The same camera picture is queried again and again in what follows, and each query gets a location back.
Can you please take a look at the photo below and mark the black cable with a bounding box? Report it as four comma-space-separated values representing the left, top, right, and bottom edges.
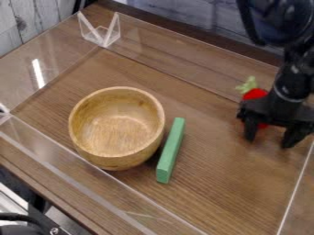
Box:
0, 210, 34, 228

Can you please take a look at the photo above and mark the red plush strawberry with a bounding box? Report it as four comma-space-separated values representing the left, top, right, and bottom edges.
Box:
235, 76, 268, 129

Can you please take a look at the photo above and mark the wooden bowl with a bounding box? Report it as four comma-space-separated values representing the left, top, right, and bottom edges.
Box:
68, 86, 165, 171

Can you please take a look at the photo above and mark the clear acrylic tray wall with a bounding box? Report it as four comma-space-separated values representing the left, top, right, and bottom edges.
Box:
0, 8, 314, 235

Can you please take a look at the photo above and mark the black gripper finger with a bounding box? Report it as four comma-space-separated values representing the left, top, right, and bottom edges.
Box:
244, 117, 259, 142
280, 124, 312, 149

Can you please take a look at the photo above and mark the green rectangular block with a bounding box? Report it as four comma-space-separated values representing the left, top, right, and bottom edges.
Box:
156, 117, 185, 184

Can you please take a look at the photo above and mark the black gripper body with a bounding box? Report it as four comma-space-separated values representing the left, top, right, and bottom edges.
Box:
236, 96, 314, 132

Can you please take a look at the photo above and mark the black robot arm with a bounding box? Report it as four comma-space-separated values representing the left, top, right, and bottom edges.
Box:
236, 0, 314, 149

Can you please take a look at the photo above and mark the black clamp bracket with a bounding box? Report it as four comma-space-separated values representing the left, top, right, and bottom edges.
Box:
26, 204, 70, 235

